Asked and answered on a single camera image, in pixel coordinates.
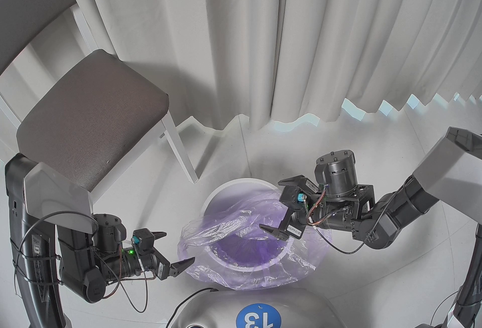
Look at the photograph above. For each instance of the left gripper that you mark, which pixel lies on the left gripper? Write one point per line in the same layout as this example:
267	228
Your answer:
141	265

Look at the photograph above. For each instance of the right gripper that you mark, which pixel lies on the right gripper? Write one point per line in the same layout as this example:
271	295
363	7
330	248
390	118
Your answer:
331	219

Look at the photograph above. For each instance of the purple plastic bag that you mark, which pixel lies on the purple plastic bag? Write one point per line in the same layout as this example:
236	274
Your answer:
244	221

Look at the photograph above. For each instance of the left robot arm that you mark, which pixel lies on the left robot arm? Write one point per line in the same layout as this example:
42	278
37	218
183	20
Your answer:
56	194

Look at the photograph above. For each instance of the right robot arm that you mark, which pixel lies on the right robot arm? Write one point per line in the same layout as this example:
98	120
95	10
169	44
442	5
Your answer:
433	176

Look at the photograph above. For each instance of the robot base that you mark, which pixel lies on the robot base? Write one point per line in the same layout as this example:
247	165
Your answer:
226	311

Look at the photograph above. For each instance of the white trash bin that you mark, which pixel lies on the white trash bin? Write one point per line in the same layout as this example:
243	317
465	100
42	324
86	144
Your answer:
222	193

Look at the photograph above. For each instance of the white chair with grey seat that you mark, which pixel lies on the white chair with grey seat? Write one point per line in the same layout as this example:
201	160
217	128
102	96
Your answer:
94	112

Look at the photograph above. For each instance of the white curtain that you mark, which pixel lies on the white curtain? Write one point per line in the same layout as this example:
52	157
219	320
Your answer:
169	17
376	17

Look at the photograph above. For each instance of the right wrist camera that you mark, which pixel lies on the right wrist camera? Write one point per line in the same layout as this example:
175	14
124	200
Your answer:
292	198

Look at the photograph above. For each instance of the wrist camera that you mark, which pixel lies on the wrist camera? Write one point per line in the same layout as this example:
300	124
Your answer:
142	240
292	198

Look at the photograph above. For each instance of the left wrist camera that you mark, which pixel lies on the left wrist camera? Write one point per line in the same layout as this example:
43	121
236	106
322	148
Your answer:
142	240

